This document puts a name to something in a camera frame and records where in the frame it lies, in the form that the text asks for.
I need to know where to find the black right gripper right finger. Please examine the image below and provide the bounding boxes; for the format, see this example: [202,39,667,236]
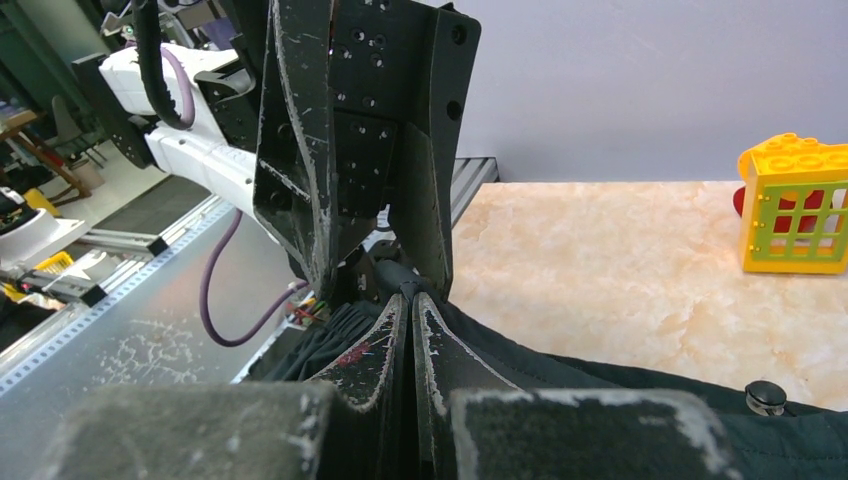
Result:
[411,293,742,479]

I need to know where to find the yellow toy block house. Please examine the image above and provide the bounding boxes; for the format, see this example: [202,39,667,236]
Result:
[733,132,847,275]

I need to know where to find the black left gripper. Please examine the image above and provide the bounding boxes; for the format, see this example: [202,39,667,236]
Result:
[253,1,481,299]

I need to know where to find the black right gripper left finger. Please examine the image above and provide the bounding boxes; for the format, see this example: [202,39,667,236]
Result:
[35,295,408,479]

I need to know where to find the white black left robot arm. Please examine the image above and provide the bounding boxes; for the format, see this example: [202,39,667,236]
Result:
[72,1,481,298]

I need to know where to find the aluminium front rail frame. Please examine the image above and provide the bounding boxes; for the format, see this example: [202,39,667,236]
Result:
[0,155,501,399]

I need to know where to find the grey gradient zip jacket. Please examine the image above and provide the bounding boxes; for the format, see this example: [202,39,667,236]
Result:
[265,261,847,479]

